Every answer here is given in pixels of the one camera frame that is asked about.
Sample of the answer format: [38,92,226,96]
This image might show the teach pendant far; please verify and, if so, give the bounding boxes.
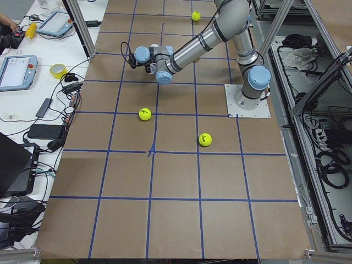
[36,11,73,37]

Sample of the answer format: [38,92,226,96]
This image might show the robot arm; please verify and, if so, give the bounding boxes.
[128,0,271,110]

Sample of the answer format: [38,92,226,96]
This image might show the yellow tennis ball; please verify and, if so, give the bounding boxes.
[198,133,212,147]
[191,11,201,21]
[139,108,152,121]

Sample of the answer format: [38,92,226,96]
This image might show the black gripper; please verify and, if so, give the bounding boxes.
[145,63,156,74]

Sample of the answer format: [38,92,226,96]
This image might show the black laptop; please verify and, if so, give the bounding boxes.
[1,134,39,197]

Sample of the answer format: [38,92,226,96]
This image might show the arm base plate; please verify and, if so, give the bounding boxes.
[224,84,271,118]

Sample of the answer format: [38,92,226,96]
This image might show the black power adapter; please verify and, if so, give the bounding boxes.
[27,124,63,140]

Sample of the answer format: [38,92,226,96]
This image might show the teach pendant near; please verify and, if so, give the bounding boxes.
[1,55,38,92]

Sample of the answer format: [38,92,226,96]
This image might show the yellow tape roll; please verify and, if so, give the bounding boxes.
[49,63,68,80]

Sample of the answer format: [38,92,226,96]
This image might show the yellow tennis ball lower left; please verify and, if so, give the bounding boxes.
[198,133,212,147]

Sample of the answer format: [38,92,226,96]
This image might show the yellow tennis ball upper left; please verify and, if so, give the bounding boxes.
[139,108,152,121]

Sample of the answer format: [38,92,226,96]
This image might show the aluminium frame post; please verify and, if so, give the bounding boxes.
[62,0,96,59]

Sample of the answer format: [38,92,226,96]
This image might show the teach pendant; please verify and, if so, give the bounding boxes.
[36,11,73,37]
[1,55,38,92]

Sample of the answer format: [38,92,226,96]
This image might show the grey usb hub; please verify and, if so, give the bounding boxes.
[35,98,53,118]

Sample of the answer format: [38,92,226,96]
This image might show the yellow tennis ball lower right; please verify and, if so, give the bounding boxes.
[191,11,201,21]

